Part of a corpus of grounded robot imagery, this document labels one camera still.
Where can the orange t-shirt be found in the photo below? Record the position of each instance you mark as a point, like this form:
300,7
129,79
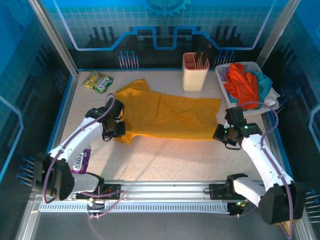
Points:
241,85

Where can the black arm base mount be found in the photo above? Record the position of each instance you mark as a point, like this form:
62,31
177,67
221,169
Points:
110,191
217,191

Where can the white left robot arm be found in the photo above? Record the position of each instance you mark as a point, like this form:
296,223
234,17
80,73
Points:
77,137

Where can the teal t-shirt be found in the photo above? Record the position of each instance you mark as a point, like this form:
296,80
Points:
263,82

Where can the white cloth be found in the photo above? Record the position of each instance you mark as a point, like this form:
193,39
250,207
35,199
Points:
272,96

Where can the aluminium frame post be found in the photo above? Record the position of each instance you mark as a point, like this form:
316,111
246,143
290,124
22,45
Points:
276,32
53,37

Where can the cream utensil holder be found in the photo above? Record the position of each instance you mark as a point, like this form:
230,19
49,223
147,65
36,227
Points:
193,78

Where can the yellow Fox's candy bag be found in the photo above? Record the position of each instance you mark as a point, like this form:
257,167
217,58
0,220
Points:
98,82

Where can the black utensil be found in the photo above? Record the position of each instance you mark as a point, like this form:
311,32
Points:
202,58

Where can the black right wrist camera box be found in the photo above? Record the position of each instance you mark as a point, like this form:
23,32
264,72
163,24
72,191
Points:
236,116

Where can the white perforated plastic basket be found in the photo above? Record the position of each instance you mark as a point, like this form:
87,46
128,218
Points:
221,67

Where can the aluminium mounting rail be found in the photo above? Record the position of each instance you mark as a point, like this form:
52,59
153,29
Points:
162,190

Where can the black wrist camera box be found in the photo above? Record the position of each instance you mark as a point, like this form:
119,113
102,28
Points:
117,108
236,116

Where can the yellow t-shirt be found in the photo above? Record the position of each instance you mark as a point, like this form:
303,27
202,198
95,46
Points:
170,115

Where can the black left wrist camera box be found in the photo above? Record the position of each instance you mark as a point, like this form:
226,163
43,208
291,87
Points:
117,108

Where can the purple Fox's candy bag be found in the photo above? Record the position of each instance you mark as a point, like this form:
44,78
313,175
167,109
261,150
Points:
81,161

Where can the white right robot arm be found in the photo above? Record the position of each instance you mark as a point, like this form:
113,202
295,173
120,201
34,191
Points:
257,160

